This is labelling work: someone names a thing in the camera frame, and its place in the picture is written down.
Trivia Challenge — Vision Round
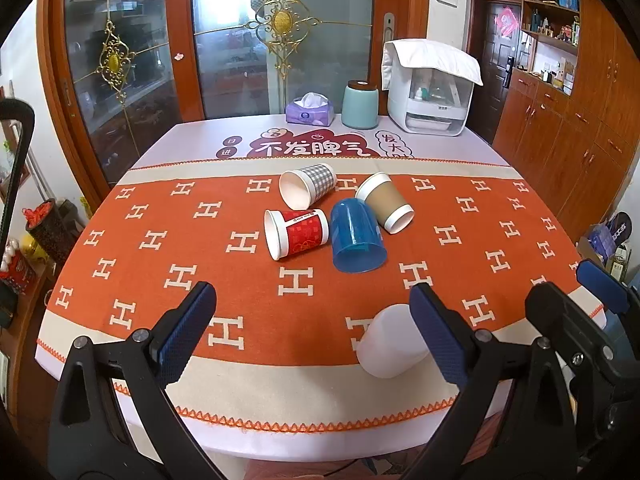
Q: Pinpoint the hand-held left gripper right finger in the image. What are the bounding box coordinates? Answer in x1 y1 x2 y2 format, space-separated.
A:
399 282 577 480

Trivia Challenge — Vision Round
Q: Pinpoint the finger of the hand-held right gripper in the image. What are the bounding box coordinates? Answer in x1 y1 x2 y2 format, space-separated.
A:
576 259 640 317
525 282 623 378

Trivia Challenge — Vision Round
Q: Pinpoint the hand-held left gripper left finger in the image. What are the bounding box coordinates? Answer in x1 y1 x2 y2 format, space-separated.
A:
47 281 227 480

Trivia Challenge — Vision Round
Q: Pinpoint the white plastic cup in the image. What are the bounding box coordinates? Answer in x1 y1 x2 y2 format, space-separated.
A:
356 303 431 379

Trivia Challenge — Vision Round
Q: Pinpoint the blue plastic cup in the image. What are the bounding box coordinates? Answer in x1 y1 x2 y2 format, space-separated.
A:
330 198 387 274

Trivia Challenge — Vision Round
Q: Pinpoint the brown paper cup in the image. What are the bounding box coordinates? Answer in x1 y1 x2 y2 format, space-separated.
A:
355 172 415 234

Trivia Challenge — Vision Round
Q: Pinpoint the red paper cup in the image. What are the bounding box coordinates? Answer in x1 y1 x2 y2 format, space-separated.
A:
264 208 331 261

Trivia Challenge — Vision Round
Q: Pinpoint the grey checked paper cup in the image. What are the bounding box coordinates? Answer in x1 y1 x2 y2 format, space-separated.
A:
278 163 337 210

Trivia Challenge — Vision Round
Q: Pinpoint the blue box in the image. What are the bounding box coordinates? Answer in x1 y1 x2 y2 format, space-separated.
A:
587 224 621 266

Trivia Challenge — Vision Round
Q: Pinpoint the orange patterned tablecloth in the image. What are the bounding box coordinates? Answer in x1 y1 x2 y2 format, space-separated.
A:
36 157 608 433

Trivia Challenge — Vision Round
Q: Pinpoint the black mesh holder with red items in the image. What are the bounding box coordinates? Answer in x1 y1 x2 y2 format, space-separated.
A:
25 199 78 263

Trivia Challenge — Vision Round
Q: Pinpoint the red box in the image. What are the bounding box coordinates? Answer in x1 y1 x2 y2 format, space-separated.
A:
0 247 37 297

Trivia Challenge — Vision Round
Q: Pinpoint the dark wooden entrance door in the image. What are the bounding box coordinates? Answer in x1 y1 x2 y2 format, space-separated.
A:
470 0 524 146

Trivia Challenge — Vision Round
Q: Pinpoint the white countertop appliance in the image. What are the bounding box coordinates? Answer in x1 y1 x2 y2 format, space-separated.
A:
387 67 474 137

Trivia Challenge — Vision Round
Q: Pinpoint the black stand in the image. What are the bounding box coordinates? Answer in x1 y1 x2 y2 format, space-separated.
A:
0 99 37 261

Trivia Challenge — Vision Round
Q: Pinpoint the teal canister with brown lid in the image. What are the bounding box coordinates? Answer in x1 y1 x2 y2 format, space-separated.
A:
341 80 380 129

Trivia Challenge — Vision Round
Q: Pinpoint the purple tissue box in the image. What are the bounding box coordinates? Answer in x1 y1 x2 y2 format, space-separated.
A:
285 92 336 127

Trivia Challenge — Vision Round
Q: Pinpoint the glass door with gold ornament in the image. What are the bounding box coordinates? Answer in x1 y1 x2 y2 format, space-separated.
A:
190 0 431 122
47 0 203 188

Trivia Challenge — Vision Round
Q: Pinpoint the white cloth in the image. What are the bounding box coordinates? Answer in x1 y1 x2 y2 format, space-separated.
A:
381 39 484 92

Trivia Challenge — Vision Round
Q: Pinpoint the red door decoration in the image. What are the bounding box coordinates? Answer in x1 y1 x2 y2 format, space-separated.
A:
495 7 519 39

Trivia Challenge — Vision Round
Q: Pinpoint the wooden wall cabinet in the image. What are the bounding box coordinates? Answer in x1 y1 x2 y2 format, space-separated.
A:
492 0 640 243

